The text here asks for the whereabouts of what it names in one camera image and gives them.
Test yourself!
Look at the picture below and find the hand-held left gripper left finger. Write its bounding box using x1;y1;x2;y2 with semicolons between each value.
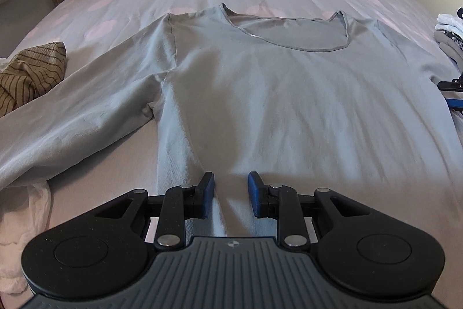
94;171;215;252

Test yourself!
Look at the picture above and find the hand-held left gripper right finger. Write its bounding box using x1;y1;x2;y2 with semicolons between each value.
247;171;367;252

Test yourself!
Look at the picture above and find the grey-blue long-sleeve shirt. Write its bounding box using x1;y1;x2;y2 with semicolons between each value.
0;3;457;238

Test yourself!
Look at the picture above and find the grey folded garment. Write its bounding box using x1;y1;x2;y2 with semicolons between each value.
433;32;463;71

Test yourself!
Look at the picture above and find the dark patterned folded garment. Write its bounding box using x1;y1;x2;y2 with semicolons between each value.
439;30;463;50

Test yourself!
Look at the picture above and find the white crinkled garment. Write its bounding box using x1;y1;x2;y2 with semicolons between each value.
0;180;52;296

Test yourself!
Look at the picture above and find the brown striped cloth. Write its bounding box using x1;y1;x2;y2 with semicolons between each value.
0;42;68;118

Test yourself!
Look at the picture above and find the grey padded headboard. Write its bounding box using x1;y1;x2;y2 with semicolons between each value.
0;0;56;57

